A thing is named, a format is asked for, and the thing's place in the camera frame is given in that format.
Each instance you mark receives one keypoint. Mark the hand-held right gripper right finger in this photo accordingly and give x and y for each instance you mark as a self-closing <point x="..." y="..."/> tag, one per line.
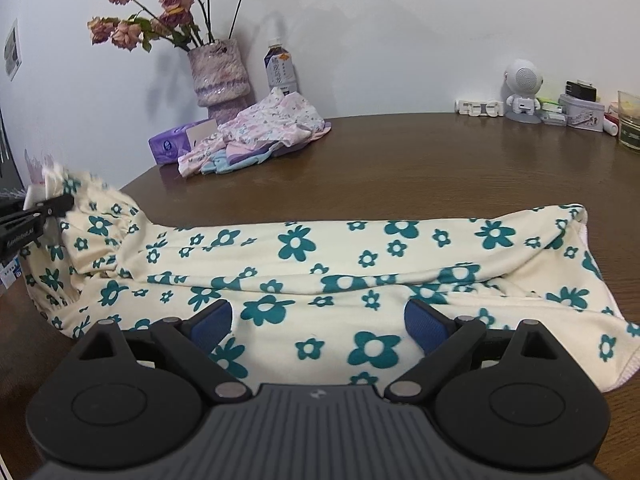
<point x="427" y="325"/>

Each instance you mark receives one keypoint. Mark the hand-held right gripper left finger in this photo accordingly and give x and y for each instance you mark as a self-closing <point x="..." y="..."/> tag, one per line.
<point x="212" y="325"/>

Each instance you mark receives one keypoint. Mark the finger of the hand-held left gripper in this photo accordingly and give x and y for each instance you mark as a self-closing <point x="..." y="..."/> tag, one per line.
<point x="52" y="205"/>

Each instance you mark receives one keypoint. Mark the cream teal floral dress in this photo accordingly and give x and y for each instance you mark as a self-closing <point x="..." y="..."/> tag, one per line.
<point x="340" y="255"/>

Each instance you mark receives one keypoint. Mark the pink floral clothes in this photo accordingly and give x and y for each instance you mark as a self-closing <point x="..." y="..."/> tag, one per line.
<point x="270" y="120"/>

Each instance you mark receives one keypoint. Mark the purple tissue pack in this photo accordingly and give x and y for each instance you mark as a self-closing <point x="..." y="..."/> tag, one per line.
<point x="167" y="145"/>

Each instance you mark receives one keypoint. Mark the light blue cloth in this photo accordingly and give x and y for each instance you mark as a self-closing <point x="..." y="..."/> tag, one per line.
<point x="235" y="164"/>

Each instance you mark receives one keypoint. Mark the purple pink cloth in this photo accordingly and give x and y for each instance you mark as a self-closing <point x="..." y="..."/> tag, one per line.
<point x="295" y="145"/>

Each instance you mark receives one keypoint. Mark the purple knitted vase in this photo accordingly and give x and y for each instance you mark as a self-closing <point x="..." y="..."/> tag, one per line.
<point x="220" y="77"/>

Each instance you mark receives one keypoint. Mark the white clip row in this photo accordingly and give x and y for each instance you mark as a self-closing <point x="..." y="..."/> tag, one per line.
<point x="480" y="108"/>

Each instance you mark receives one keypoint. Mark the dried rose bouquet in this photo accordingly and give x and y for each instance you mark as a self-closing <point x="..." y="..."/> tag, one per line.
<point x="170" y="5"/>

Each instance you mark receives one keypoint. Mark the green white small box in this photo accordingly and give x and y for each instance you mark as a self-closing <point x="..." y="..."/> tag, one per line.
<point x="551" y="112"/>

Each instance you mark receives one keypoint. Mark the white astronaut figurine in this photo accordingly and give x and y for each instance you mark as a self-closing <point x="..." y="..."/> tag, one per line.
<point x="523" y="90"/>

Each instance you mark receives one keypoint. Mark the small printed tin box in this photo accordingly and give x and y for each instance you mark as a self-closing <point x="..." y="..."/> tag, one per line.
<point x="582" y="115"/>

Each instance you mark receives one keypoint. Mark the plastic tea bottle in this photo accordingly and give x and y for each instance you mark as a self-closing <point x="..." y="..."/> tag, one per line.
<point x="281" y="70"/>

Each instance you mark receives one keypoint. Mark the small black box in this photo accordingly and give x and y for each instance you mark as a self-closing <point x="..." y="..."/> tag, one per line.
<point x="581" y="91"/>

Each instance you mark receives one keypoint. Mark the glass jar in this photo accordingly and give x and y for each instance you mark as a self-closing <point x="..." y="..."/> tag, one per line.
<point x="630" y="125"/>

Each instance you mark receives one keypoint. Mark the white wall sticker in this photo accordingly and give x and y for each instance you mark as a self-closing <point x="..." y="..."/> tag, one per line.
<point x="12" y="50"/>

